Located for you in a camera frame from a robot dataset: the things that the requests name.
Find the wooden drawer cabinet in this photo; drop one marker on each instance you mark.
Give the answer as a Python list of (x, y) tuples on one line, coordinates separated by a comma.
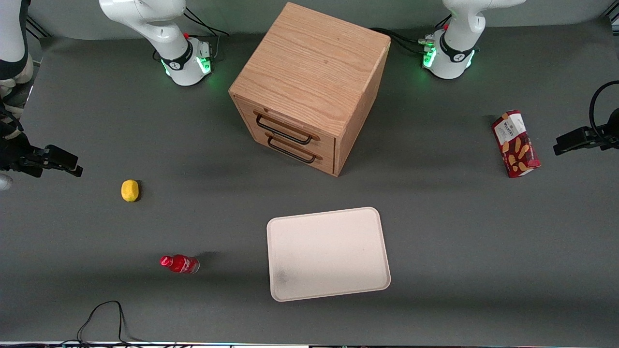
[(314, 58)]

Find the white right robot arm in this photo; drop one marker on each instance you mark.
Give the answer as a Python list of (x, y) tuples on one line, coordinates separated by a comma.
[(159, 29)]

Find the red soda bottle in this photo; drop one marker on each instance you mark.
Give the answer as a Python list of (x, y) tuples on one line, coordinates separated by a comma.
[(180, 264)]

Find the wooden drawer front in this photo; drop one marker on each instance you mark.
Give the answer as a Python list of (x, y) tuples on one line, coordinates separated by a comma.
[(309, 158), (295, 123)]

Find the beige plastic tray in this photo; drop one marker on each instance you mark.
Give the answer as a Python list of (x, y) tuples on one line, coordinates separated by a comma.
[(326, 253)]

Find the yellow lemon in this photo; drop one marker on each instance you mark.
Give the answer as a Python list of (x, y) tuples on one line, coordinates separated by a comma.
[(129, 190)]

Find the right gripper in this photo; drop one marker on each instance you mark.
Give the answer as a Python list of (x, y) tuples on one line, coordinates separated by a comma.
[(10, 153)]

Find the red cookie box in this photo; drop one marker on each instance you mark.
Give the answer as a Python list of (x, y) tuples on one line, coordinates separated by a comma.
[(515, 145)]

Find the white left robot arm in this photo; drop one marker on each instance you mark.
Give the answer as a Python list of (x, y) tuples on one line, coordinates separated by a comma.
[(454, 43)]

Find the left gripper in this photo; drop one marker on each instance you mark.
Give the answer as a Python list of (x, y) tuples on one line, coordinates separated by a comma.
[(610, 136)]

